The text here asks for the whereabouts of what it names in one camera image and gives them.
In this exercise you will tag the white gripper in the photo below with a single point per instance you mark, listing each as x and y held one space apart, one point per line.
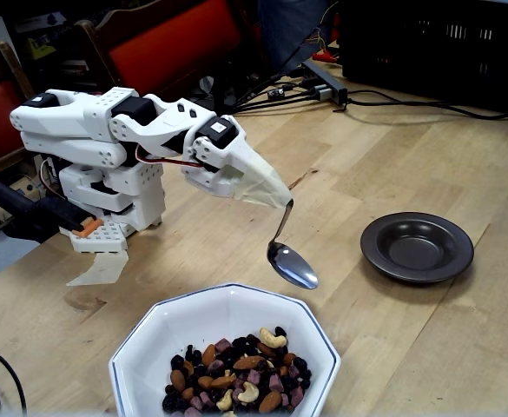
236 167

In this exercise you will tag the large black slotted crate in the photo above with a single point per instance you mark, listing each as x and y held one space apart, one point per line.
431 52

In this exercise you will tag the beige tape flap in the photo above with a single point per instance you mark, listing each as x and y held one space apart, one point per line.
101 269

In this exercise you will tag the white octagonal bowl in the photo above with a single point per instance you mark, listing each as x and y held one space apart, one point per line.
219 313

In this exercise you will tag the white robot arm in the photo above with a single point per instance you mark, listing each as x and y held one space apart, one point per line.
62 126

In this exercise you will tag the red alligator clips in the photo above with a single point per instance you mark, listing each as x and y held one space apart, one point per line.
325 55

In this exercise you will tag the metal spoon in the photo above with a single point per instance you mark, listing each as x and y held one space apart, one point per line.
292 265

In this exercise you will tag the wooden chair with red cushion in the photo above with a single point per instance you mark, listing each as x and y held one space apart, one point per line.
1 117
171 48

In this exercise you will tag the small circuit board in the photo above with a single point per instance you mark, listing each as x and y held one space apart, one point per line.
279 92

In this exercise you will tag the dark blue fabric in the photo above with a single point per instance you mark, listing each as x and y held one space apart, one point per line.
288 26

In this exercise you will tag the trail mix pile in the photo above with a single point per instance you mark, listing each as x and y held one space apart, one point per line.
236 369

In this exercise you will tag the black clamp with orange tip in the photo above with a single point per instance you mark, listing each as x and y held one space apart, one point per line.
41 213

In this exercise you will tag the grey usb hub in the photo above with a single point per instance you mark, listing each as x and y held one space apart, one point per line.
323 84

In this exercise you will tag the small black plate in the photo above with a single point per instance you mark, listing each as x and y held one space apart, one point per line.
416 247

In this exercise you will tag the yellow-green box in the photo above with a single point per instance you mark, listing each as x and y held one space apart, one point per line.
38 48

